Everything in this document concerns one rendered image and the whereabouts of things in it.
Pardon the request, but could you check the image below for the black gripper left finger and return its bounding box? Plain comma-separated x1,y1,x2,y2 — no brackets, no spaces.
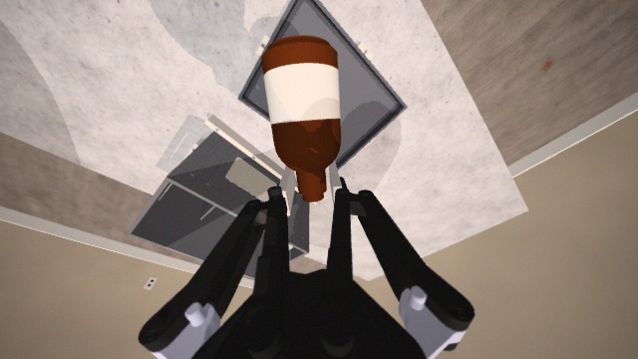
138,167,296,359

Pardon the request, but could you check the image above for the brown glass bottle with white label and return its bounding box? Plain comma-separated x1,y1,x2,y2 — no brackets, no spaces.
261,35,341,202

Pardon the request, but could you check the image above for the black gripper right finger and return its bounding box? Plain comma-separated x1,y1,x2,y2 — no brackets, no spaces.
319,161,475,359

